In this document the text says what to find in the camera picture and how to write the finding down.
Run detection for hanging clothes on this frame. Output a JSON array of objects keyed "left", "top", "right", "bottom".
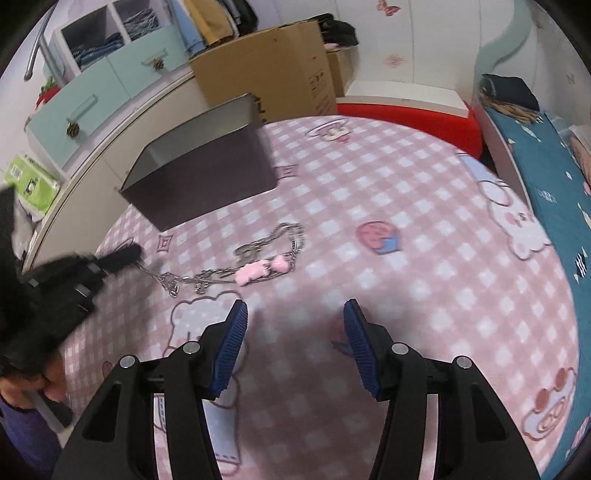
[{"left": 167, "top": 0, "right": 259, "bottom": 57}]

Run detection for teal drawer cabinet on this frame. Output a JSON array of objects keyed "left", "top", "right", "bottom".
[{"left": 26, "top": 25, "right": 187, "bottom": 169}]

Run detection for pink and green pillow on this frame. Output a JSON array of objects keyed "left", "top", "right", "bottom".
[{"left": 569, "top": 125, "right": 591, "bottom": 184}]

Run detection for red strawberry plush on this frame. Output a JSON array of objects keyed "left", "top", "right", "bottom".
[{"left": 35, "top": 76, "right": 60, "bottom": 107}]

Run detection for large cardboard box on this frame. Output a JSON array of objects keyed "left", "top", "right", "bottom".
[{"left": 189, "top": 21, "right": 338, "bottom": 123}]

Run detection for teal patterned bed mattress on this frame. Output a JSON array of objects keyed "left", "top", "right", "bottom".
[{"left": 479, "top": 106, "right": 590, "bottom": 479}]

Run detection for dark metal tin box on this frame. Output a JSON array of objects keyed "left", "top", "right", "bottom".
[{"left": 119, "top": 94, "right": 277, "bottom": 232}]

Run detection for pink charm silver chain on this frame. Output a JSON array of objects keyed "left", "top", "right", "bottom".
[{"left": 232, "top": 221, "right": 307, "bottom": 288}]

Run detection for person's left hand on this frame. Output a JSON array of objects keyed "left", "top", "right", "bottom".
[{"left": 1, "top": 352, "right": 67, "bottom": 410}]

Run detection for red and white bench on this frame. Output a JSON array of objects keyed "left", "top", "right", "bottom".
[{"left": 337, "top": 80, "right": 484, "bottom": 158}]

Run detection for beige lower cabinet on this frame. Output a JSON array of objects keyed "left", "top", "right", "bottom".
[{"left": 24, "top": 73, "right": 207, "bottom": 270}]

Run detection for folded dark clothes on bed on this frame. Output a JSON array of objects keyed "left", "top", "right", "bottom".
[{"left": 479, "top": 74, "right": 542, "bottom": 124}]

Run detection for small cardboard box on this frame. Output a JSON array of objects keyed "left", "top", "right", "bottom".
[{"left": 327, "top": 49, "right": 353, "bottom": 97}]

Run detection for black clothes on box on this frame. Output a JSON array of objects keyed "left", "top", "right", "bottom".
[{"left": 310, "top": 13, "right": 359, "bottom": 47}]

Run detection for metal stair handrail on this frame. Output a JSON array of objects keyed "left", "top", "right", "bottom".
[{"left": 23, "top": 4, "right": 66, "bottom": 88}]

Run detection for purple cubby shelf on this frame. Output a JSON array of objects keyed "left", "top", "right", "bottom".
[{"left": 50, "top": 0, "right": 171, "bottom": 83}]

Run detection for white wardrobe with butterflies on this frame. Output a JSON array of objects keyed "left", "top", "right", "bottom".
[{"left": 252, "top": 0, "right": 515, "bottom": 102}]

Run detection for green paper bag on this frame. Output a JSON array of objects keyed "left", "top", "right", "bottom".
[{"left": 4, "top": 155, "right": 61, "bottom": 215}]

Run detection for pink checkered tablecloth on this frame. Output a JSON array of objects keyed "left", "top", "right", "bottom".
[{"left": 65, "top": 117, "right": 579, "bottom": 479}]

